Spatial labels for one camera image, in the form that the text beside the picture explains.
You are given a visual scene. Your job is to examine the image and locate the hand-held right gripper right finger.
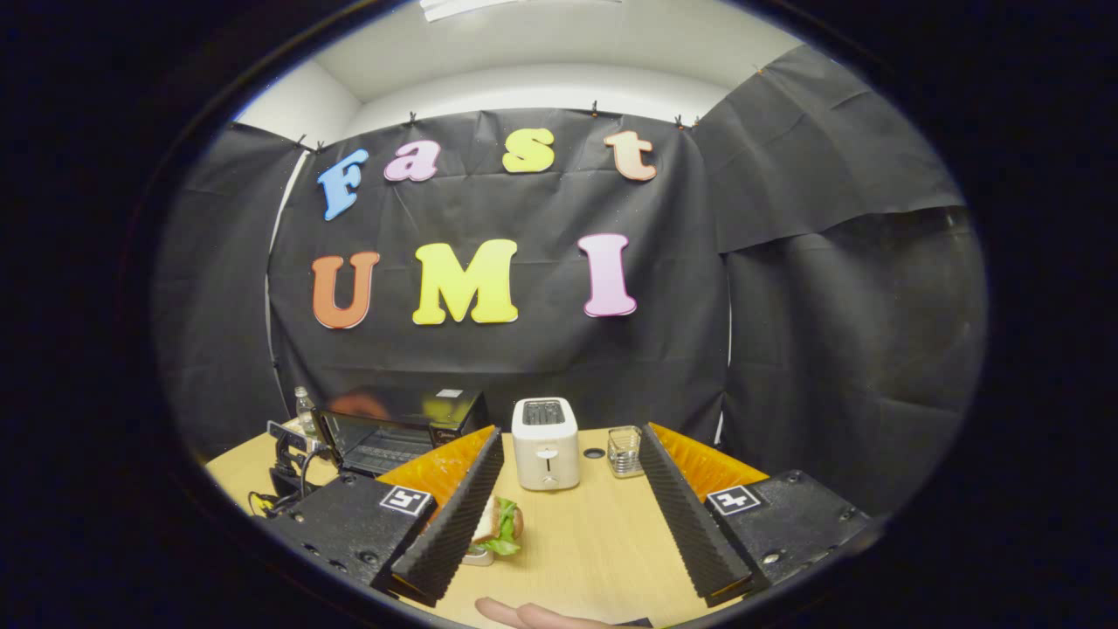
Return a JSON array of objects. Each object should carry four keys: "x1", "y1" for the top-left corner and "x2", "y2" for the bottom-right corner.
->
[{"x1": 638, "y1": 422, "x2": 876, "y2": 610}]

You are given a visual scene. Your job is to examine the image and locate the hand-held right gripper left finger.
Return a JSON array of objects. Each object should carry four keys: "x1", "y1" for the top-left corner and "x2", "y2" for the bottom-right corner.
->
[{"x1": 260, "y1": 425, "x2": 507, "y2": 610}]

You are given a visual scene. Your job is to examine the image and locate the sandwich with lettuce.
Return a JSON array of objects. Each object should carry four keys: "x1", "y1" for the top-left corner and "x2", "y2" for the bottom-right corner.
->
[{"x1": 472, "y1": 495, "x2": 526, "y2": 557}]

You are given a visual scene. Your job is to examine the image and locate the black electric oven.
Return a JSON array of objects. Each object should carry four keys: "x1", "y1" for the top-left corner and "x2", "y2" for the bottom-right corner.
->
[{"x1": 313, "y1": 385, "x2": 492, "y2": 479}]

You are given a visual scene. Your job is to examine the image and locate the white toaster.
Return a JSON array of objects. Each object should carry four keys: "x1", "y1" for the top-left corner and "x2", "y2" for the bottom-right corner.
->
[{"x1": 510, "y1": 397, "x2": 582, "y2": 493}]

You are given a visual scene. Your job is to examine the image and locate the black backdrop cloth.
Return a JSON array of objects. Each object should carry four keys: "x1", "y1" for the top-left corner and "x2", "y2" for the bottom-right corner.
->
[{"x1": 150, "y1": 44, "x2": 990, "y2": 516}]

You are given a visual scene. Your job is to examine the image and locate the large ceiling light panel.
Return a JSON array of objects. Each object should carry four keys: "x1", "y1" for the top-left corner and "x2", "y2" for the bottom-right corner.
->
[{"x1": 418, "y1": 0, "x2": 560, "y2": 24}]

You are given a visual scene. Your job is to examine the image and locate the black and yellow gripper cable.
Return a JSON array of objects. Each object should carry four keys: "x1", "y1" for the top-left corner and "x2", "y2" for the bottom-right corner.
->
[{"x1": 247, "y1": 446, "x2": 337, "y2": 519}]

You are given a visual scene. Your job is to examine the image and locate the wire mesh utensil holder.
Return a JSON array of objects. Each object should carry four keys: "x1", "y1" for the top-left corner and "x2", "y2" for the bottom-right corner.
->
[{"x1": 606, "y1": 425, "x2": 645, "y2": 480}]

